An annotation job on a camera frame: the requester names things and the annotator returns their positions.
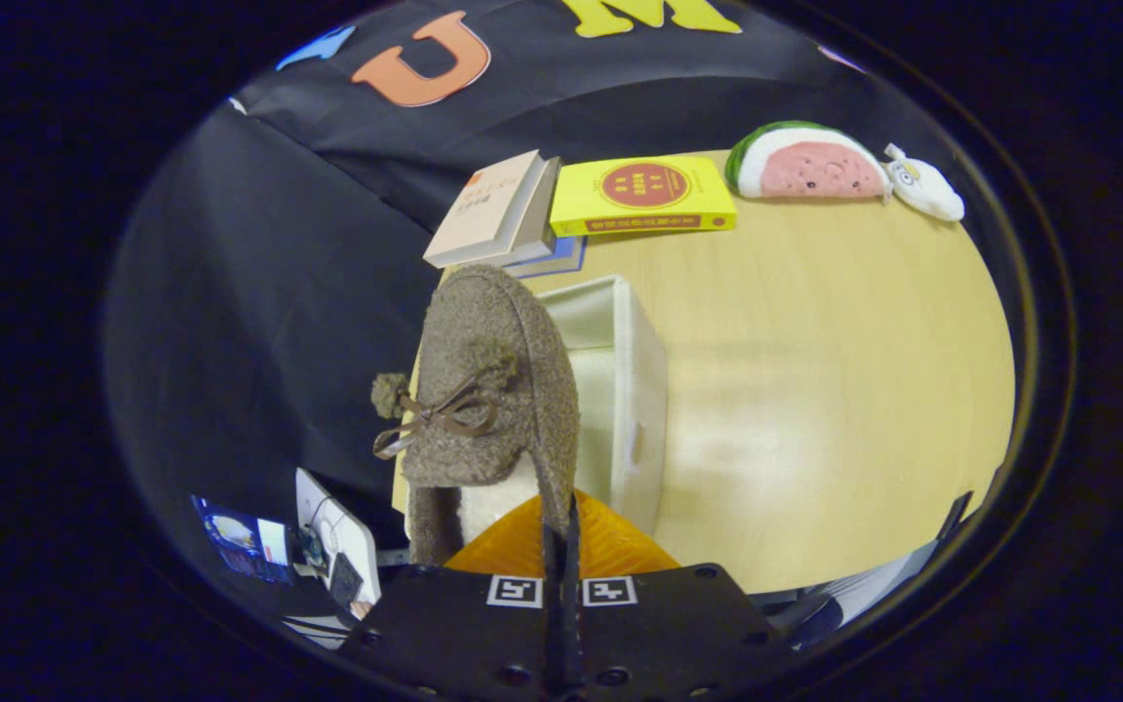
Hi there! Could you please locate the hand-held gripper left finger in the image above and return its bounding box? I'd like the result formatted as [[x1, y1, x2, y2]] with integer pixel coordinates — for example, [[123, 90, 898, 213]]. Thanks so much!
[[342, 487, 567, 702]]

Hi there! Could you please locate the watermelon slice plush toy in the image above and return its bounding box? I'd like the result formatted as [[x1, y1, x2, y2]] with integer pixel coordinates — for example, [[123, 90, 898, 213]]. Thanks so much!
[[724, 120, 892, 202]]

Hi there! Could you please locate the blue book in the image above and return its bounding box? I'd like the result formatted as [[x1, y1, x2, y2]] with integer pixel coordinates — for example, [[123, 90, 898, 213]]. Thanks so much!
[[503, 236, 589, 281]]

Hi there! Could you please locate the black backdrop cloth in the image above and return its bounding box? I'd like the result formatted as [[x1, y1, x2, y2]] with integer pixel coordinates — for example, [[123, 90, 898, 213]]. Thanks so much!
[[103, 0, 923, 625]]

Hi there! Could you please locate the brown fuzzy shoe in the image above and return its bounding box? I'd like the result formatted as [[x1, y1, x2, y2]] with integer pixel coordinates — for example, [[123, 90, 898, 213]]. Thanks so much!
[[369, 263, 582, 568]]

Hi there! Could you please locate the blue printed packet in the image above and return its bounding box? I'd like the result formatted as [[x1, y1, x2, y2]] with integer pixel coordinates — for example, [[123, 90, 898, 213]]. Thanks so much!
[[191, 494, 297, 586]]

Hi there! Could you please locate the cream fabric storage box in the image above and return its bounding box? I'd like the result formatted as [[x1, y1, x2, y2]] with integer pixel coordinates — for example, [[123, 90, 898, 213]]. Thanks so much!
[[391, 275, 670, 542]]

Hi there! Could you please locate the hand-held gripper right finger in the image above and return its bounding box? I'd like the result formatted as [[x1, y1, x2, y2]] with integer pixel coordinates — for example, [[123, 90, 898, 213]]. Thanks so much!
[[566, 487, 796, 702]]

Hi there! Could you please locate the white device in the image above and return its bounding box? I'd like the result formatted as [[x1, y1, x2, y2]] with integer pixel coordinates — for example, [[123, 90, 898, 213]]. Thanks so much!
[[294, 468, 382, 610]]

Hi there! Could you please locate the white plush toy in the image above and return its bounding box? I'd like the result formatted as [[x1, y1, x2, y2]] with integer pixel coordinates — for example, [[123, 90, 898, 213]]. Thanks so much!
[[881, 142, 966, 223]]

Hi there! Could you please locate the yellow book with red circle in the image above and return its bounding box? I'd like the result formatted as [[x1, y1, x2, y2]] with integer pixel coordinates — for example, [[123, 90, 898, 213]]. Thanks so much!
[[549, 154, 738, 238]]

